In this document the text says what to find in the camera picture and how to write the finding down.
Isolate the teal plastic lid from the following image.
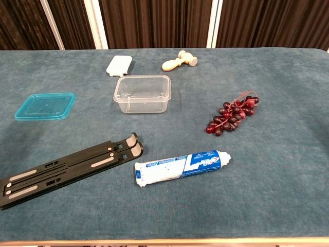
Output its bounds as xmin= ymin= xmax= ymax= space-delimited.
xmin=14 ymin=92 xmax=77 ymax=121

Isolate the clear plastic container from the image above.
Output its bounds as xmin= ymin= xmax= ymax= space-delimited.
xmin=113 ymin=74 xmax=172 ymax=114

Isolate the blue and white toothpaste tube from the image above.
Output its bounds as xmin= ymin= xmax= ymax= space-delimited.
xmin=133 ymin=150 xmax=231 ymax=189

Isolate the cream wooden massage roller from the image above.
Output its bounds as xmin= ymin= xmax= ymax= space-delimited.
xmin=161 ymin=50 xmax=198 ymax=72

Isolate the dark red grape bunch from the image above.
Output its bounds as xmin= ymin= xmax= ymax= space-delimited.
xmin=205 ymin=90 xmax=260 ymax=137

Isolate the dark brown pleated curtain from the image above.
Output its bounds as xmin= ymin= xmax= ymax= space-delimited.
xmin=0 ymin=0 xmax=329 ymax=51

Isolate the teal suede table cloth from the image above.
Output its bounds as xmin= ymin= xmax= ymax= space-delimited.
xmin=0 ymin=47 xmax=329 ymax=242

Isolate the black folding laptop stand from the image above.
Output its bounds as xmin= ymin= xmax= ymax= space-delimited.
xmin=0 ymin=132 xmax=144 ymax=211

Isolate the wide white frame post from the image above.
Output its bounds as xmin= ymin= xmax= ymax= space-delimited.
xmin=84 ymin=0 xmax=109 ymax=50
xmin=206 ymin=0 xmax=223 ymax=49

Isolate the thin grey frame post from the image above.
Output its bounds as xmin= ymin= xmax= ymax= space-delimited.
xmin=40 ymin=0 xmax=65 ymax=50

